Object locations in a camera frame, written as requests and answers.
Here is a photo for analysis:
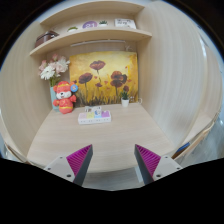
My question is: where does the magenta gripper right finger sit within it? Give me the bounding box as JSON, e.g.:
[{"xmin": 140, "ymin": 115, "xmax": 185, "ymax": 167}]
[{"xmin": 134, "ymin": 144, "xmax": 182, "ymax": 185}]

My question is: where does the poppy flower painting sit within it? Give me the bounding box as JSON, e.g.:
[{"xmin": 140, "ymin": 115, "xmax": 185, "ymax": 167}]
[{"xmin": 69, "ymin": 51, "xmax": 138, "ymax": 107}]

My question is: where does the small potted plant white pot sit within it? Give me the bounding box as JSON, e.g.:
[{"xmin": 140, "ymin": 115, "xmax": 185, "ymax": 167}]
[{"xmin": 121, "ymin": 91, "xmax": 129, "ymax": 107}]

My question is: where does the red plush doll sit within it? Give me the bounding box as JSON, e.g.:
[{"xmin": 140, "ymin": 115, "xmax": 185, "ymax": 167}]
[{"xmin": 53, "ymin": 81, "xmax": 78, "ymax": 114}]

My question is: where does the light blue vase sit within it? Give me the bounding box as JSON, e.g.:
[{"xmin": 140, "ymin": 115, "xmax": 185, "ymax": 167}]
[{"xmin": 50, "ymin": 87, "xmax": 59, "ymax": 112}]

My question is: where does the pink white flower bouquet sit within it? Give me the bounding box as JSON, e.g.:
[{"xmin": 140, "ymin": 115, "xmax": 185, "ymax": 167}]
[{"xmin": 39, "ymin": 54, "xmax": 70, "ymax": 87}]

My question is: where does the wooden wall shelf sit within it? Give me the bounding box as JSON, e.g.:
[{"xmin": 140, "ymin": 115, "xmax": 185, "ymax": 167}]
[{"xmin": 30, "ymin": 27, "xmax": 152, "ymax": 56}]

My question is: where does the purple round plate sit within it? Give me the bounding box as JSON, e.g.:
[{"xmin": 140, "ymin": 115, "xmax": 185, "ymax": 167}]
[{"xmin": 82, "ymin": 21, "xmax": 98, "ymax": 29}]

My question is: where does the white sign card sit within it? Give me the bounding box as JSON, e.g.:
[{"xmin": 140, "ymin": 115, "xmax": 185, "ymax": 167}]
[{"xmin": 115, "ymin": 18, "xmax": 136, "ymax": 29}]

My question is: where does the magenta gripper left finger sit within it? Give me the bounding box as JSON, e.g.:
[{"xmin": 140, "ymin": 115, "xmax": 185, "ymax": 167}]
[{"xmin": 45, "ymin": 145, "xmax": 93, "ymax": 186}]

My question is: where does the small green shelf plant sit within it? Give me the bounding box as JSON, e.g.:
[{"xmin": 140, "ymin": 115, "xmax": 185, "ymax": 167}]
[{"xmin": 99, "ymin": 20, "xmax": 108, "ymax": 27}]

